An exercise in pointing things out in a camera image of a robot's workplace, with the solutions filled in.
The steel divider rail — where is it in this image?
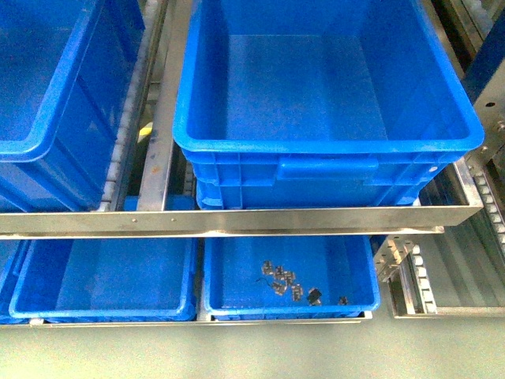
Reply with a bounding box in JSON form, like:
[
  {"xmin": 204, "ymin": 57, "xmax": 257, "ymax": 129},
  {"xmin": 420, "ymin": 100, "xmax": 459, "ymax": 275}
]
[{"xmin": 137, "ymin": 0, "xmax": 193, "ymax": 212}]

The blue lower left bin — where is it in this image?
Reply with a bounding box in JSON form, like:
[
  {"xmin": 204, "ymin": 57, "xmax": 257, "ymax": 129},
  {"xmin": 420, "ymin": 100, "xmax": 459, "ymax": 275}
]
[{"xmin": 9, "ymin": 238, "xmax": 198, "ymax": 323}]

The blue target box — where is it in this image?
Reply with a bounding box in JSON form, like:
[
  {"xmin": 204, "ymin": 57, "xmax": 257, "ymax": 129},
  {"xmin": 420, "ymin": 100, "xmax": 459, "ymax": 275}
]
[{"xmin": 173, "ymin": 1, "xmax": 484, "ymax": 210}]

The blue middle storage bin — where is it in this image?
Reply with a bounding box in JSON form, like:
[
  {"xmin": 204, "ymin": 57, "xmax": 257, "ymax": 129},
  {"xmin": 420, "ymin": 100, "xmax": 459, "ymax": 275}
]
[{"xmin": 1, "ymin": 1, "xmax": 144, "ymax": 212}]

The pile of metal clips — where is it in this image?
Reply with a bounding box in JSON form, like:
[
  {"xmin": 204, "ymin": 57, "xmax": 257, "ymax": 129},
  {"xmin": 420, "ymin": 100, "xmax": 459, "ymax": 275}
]
[{"xmin": 253, "ymin": 260, "xmax": 352, "ymax": 307}]

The steel shelf front rail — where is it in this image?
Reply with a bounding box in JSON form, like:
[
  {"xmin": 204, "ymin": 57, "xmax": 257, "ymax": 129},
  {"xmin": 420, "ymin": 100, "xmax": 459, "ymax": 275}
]
[{"xmin": 1, "ymin": 204, "xmax": 483, "ymax": 239}]

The blue lower bin with clips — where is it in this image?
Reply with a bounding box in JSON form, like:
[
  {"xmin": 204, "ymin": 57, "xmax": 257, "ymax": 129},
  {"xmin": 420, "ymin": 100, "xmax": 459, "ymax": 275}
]
[{"xmin": 203, "ymin": 235, "xmax": 380, "ymax": 321}]

